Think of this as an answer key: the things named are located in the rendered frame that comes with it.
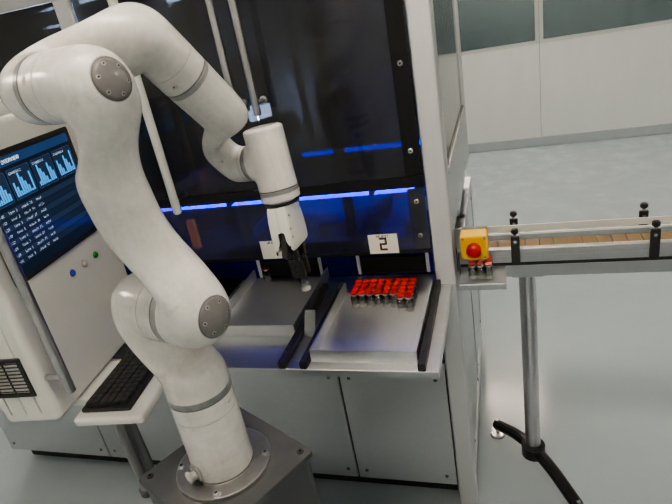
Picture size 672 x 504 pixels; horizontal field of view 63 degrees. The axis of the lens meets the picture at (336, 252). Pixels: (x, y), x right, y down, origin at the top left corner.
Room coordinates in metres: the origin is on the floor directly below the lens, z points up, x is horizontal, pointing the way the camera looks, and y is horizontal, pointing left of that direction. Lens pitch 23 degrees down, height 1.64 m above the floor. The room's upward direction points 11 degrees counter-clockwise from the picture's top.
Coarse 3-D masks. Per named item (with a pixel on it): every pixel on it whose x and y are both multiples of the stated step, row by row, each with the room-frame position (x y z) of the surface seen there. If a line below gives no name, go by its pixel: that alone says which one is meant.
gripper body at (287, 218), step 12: (288, 204) 1.08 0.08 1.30; (276, 216) 1.07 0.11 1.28; (288, 216) 1.07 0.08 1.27; (300, 216) 1.12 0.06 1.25; (276, 228) 1.07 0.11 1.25; (288, 228) 1.06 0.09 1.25; (300, 228) 1.11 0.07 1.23; (276, 240) 1.07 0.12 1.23; (288, 240) 1.06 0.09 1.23; (300, 240) 1.09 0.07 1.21; (276, 252) 1.07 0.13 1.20
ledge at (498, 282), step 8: (464, 272) 1.42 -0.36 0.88; (496, 272) 1.39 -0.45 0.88; (504, 272) 1.38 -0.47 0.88; (464, 280) 1.38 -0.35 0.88; (472, 280) 1.37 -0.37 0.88; (480, 280) 1.36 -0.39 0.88; (488, 280) 1.35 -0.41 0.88; (496, 280) 1.34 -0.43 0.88; (504, 280) 1.33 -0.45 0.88; (464, 288) 1.35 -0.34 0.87; (472, 288) 1.34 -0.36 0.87; (480, 288) 1.34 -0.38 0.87; (488, 288) 1.33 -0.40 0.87; (496, 288) 1.32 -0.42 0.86; (504, 288) 1.32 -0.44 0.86
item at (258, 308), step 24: (240, 288) 1.54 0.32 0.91; (264, 288) 1.57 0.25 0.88; (288, 288) 1.53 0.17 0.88; (312, 288) 1.50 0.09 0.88; (240, 312) 1.43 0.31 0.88; (264, 312) 1.41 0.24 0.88; (288, 312) 1.38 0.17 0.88; (240, 336) 1.30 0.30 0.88; (264, 336) 1.28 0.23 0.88; (288, 336) 1.25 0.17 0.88
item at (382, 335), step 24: (432, 288) 1.33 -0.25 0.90; (336, 312) 1.32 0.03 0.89; (360, 312) 1.30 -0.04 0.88; (384, 312) 1.28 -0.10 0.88; (408, 312) 1.26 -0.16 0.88; (336, 336) 1.21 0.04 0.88; (360, 336) 1.18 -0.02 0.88; (384, 336) 1.16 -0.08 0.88; (408, 336) 1.14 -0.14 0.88; (312, 360) 1.11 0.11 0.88; (336, 360) 1.09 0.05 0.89; (360, 360) 1.07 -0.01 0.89; (384, 360) 1.05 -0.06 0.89; (408, 360) 1.03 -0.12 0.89
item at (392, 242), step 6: (384, 234) 1.42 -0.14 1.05; (390, 234) 1.41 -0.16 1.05; (396, 234) 1.41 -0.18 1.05; (372, 240) 1.43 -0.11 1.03; (378, 240) 1.42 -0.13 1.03; (390, 240) 1.41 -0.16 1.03; (396, 240) 1.41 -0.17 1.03; (372, 246) 1.43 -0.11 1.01; (378, 246) 1.43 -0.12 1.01; (384, 246) 1.42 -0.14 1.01; (390, 246) 1.41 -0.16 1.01; (396, 246) 1.41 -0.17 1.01; (372, 252) 1.43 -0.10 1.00; (378, 252) 1.43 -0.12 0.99; (384, 252) 1.42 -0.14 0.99; (390, 252) 1.41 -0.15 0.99; (396, 252) 1.41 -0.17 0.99
